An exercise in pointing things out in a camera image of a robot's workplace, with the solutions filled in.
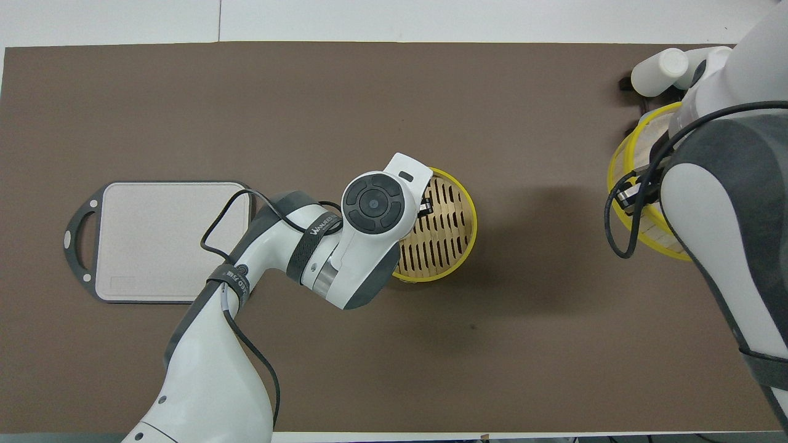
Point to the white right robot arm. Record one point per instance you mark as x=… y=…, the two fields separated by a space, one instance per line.
x=726 y=215

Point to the cream cup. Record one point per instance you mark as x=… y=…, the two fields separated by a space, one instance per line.
x=659 y=72

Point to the yellow bamboo steamer basket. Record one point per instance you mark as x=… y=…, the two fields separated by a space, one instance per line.
x=444 y=246

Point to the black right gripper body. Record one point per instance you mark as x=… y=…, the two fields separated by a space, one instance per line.
x=631 y=197

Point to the brown table mat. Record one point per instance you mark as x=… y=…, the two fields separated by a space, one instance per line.
x=492 y=344

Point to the grey cutting board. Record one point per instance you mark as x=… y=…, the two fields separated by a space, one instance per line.
x=166 y=246

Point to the yellow steamer tier with liner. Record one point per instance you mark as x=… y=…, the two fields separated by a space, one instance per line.
x=649 y=138

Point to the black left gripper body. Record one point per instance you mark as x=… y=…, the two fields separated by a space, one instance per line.
x=426 y=206

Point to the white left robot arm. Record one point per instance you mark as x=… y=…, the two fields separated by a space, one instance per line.
x=209 y=381

